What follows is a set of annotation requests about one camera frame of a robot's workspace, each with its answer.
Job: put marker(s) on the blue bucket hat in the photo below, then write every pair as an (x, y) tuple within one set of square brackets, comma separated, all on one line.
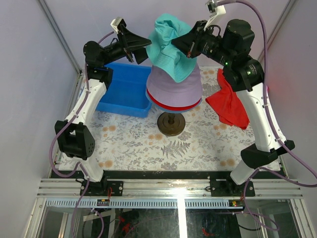
[(167, 110)]

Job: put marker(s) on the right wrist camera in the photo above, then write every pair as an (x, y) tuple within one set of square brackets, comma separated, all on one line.
[(216, 13)]

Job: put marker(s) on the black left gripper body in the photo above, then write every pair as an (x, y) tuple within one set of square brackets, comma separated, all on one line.
[(112, 52)]

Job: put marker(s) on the blue plastic bin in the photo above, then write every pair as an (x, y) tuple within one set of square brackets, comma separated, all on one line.
[(126, 94)]

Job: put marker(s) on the mannequin head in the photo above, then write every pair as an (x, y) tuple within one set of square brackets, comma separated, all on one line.
[(171, 124)]

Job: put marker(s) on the red cloth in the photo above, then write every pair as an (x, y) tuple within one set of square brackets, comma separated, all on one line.
[(227, 105)]

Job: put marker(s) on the aluminium rail frame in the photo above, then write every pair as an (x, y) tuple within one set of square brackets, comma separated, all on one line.
[(161, 188)]

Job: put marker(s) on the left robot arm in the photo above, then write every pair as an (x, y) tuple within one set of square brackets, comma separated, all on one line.
[(72, 134)]

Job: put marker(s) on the red bucket hat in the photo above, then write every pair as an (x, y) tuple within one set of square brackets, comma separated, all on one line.
[(171, 108)]

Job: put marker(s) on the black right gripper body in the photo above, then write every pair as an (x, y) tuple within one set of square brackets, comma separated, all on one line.
[(210, 45)]

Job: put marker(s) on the lavender hat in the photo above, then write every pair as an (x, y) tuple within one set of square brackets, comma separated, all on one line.
[(165, 90)]

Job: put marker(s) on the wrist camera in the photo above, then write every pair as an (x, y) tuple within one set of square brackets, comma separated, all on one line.
[(216, 13), (118, 24)]

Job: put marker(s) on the teal and white hat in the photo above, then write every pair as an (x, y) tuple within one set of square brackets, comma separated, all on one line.
[(163, 54)]

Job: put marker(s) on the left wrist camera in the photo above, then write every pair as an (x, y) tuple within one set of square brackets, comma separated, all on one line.
[(118, 24)]

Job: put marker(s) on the floral table mat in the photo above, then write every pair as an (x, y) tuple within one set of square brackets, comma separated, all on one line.
[(132, 143)]

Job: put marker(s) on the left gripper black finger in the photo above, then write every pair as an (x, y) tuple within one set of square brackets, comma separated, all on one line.
[(140, 55), (129, 40)]

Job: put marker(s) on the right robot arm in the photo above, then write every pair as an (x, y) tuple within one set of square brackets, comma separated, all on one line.
[(245, 75)]

